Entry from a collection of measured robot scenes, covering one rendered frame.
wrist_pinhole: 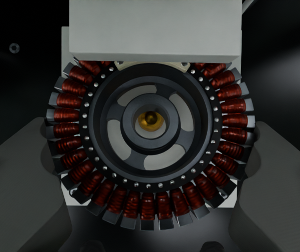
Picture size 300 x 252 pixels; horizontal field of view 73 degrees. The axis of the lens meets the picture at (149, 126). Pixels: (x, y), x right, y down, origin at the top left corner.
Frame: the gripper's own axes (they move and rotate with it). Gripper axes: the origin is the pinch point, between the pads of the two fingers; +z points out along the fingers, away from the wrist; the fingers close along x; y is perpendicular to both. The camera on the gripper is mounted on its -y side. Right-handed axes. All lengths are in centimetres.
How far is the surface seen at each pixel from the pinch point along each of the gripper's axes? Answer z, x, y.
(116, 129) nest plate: 3.4, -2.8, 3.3
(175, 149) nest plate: 2.6, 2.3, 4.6
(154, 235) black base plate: -0.3, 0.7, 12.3
